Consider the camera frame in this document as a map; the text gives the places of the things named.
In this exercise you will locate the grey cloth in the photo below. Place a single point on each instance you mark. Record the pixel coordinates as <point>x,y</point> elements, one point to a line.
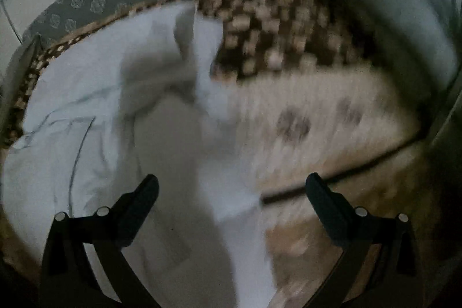
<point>18,70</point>

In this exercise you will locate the grey green cushion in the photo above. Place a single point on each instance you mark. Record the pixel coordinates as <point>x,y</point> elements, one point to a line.
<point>397,23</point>

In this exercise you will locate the floral plush blanket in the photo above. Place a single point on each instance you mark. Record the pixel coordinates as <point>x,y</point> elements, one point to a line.
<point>306,113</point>

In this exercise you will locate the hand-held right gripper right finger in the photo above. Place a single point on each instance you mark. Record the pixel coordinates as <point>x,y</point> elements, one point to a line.
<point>330,216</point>

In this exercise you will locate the white puffer jacket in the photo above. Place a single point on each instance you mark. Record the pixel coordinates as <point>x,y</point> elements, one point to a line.
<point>108,95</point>

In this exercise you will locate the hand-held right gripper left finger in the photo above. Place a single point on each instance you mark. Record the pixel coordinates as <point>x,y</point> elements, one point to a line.
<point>135,212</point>

